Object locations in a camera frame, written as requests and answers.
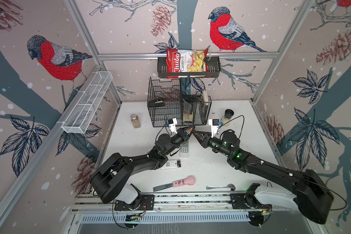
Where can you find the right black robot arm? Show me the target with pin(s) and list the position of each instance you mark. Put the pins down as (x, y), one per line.
(312, 196)

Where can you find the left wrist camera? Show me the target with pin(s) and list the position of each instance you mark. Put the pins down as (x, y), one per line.
(172, 125)

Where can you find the white wire wall shelf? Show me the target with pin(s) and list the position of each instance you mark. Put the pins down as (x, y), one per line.
(83, 112)

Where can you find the metal spoon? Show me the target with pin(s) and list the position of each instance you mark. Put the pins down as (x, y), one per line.
(229, 187)

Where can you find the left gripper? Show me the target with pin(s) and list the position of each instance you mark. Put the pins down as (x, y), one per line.
(182, 135)

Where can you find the black wall shelf basket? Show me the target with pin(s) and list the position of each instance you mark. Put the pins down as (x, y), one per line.
(212, 65)

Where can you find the black wire basket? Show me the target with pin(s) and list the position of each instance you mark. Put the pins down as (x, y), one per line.
(186, 99)

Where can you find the black lid shaker jar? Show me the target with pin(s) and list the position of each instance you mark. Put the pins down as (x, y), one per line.
(228, 114)

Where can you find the white remote control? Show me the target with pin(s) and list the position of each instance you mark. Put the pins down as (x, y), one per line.
(171, 164)
(184, 150)

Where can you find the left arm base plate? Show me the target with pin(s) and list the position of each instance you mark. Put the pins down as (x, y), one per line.
(141, 203)

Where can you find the brown spice jar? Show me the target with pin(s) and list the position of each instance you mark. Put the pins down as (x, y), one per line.
(135, 121)

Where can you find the red cassava chips bag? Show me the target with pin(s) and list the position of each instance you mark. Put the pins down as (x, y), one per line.
(186, 61)

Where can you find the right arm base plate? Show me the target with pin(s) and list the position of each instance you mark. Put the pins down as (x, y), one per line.
(243, 201)

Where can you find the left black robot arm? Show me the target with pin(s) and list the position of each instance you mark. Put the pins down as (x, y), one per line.
(110, 178)

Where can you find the black stapler in basket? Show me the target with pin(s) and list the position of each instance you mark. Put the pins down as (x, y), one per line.
(156, 103)

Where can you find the pink handled knife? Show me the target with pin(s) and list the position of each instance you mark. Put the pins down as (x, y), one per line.
(186, 181)

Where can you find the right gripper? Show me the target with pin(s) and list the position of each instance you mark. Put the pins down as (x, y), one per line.
(204, 141)

